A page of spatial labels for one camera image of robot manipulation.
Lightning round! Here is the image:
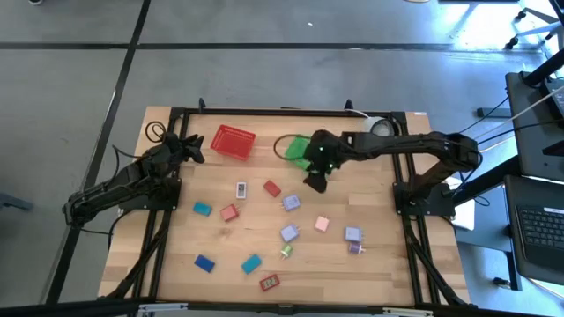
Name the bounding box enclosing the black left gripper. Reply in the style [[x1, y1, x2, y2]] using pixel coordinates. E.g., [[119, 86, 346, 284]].
[[162, 131, 206, 166]]

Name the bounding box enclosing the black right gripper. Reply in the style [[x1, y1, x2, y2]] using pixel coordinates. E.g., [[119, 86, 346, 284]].
[[303, 129, 356, 195]]

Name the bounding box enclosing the periwinkle multi-port charger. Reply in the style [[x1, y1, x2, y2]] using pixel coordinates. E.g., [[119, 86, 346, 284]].
[[344, 225, 366, 244], [280, 194, 302, 213], [279, 223, 302, 244]]

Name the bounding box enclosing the red rectangular box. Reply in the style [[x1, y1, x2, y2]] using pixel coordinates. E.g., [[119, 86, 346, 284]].
[[263, 179, 283, 198]]

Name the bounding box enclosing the red wall charger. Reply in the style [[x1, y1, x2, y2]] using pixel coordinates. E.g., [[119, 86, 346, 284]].
[[219, 203, 241, 224]]

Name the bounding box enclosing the red digital timer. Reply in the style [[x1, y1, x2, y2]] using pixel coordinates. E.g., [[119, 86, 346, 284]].
[[258, 273, 282, 293]]

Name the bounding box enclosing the blue rectangular box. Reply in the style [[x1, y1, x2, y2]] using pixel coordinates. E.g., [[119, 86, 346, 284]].
[[193, 254, 217, 274]]

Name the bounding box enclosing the office chair base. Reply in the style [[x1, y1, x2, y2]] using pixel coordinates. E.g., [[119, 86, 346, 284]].
[[505, 0, 564, 50]]

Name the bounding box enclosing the red plastic basket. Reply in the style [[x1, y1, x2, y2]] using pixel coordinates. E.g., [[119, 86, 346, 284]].
[[210, 124, 257, 162]]

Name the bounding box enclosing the green plastic basket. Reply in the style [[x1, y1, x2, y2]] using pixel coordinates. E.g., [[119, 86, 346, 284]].
[[284, 135, 315, 172]]

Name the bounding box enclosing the white spot lamp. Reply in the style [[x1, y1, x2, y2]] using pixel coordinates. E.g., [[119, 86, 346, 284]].
[[361, 115, 395, 137]]

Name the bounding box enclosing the white paper sheet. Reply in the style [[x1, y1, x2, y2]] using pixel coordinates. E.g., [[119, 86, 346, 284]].
[[443, 175, 476, 232]]

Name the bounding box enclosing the black laptop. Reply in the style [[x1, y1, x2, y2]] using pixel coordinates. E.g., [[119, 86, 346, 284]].
[[503, 173, 564, 287]]

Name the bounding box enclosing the black diagonal pole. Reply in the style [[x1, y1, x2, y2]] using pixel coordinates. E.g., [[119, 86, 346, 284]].
[[522, 47, 564, 87]]

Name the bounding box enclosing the black cable loop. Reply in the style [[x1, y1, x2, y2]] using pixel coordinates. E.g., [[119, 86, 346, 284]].
[[272, 133, 312, 162]]

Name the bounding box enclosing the black aluminium table frame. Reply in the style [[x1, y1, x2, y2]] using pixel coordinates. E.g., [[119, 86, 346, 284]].
[[99, 97, 475, 317]]

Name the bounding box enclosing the white cable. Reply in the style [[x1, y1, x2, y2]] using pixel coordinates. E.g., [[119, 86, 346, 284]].
[[478, 85, 564, 142]]

